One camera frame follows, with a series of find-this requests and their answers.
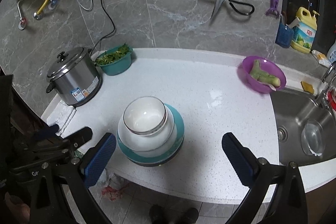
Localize black shoe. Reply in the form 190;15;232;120
181;207;199;224

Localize stainless steel rice cooker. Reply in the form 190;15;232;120
46;46;103;106

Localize red and white plastic bag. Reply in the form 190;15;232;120
101;172;129;199

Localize red mat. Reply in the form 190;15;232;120
327;90;336;111

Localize white spray bottle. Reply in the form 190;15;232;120
326;39;336;63

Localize purple plastic basin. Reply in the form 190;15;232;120
238;56;287;94

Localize white and yellow packet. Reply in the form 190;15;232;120
311;49;332;67

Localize large white bowl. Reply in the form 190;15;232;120
117;109;176;153

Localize grey gradient deep plate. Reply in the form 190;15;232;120
127;151;181;168

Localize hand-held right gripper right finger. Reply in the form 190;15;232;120
222;132;307;224

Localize teal plastic basin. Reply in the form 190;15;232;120
94;47;134;76

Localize green leafy vegetables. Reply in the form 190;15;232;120
95;43;130;65

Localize person's left hand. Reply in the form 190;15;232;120
5;192;31;217

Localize chrome faucet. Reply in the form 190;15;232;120
314;61;336;109

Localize large teal rim floral plate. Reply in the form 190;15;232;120
118;109;185;165

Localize black power cable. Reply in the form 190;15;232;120
91;0;116;52

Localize clear glass bowl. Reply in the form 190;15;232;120
301;120;326;156

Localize white cloth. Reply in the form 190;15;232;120
49;102;77;136

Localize yellow dish soap bottle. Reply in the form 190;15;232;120
290;7;320;54

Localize blue utensil holder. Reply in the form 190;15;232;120
275;14;294;48

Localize yellow sponge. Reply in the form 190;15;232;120
301;80;315;94

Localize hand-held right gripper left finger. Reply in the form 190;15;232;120
29;132;117;224

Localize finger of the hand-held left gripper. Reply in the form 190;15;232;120
13;124;60;153
31;126;93;159

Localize stainless steel sink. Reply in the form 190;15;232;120
270;88;336;169

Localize long peeled green stem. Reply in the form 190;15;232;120
259;74;280;86

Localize small plain white bowl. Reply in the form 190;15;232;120
123;97;166;134

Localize thick peeled green stem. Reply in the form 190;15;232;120
249;60;263;80

